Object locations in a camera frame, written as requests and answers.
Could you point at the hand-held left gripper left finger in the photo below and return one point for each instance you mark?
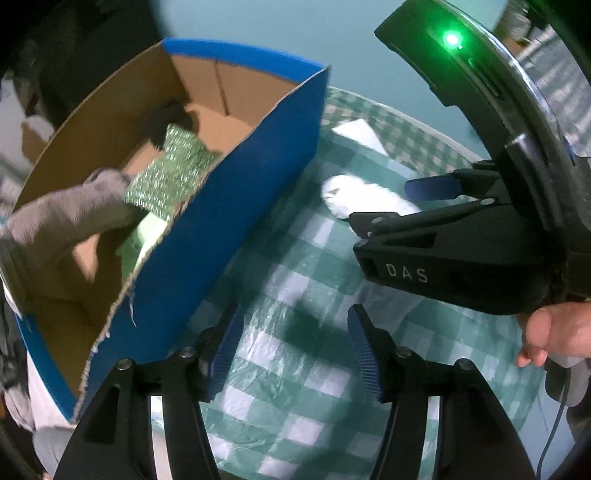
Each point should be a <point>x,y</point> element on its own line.
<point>226,344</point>

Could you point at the white sock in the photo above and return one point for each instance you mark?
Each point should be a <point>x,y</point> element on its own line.
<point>364,198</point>

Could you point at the grey sock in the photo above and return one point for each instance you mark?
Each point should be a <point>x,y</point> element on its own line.
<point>69,217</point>

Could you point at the light green cloth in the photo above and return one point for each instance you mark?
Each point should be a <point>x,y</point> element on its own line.
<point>145,235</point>

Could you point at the white patterned cloth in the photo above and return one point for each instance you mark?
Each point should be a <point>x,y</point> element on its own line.
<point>32,138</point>

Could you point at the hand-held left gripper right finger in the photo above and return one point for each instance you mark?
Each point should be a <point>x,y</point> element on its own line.
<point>364,346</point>

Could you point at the black sock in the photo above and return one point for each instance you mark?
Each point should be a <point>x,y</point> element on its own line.
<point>164,122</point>

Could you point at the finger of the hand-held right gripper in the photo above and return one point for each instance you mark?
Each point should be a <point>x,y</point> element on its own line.
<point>429,188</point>
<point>401,222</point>

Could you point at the person's right hand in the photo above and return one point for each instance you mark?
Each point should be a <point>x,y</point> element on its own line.
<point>561,330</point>

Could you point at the green checked tablecloth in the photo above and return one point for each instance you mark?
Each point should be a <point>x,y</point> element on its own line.
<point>286,295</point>

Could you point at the blue cardboard box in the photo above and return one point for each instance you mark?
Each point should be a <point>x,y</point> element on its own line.
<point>207,240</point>

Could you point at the green beige checked cloth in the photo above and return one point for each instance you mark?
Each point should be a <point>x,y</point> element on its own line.
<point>415,134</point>

